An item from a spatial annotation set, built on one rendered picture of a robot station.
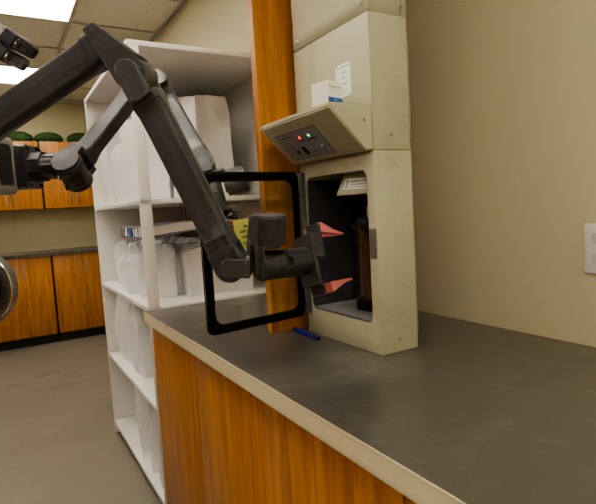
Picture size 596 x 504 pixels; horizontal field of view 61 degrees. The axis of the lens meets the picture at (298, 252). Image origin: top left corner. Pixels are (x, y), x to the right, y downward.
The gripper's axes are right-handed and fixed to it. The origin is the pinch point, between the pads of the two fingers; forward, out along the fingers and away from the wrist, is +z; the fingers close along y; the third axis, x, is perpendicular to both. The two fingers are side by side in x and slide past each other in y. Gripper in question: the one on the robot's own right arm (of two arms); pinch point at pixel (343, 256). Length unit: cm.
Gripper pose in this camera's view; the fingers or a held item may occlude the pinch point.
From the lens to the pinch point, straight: 105.4
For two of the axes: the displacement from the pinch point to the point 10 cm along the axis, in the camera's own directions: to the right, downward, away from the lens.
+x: -4.8, 2.0, 8.5
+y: -1.8, -9.8, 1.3
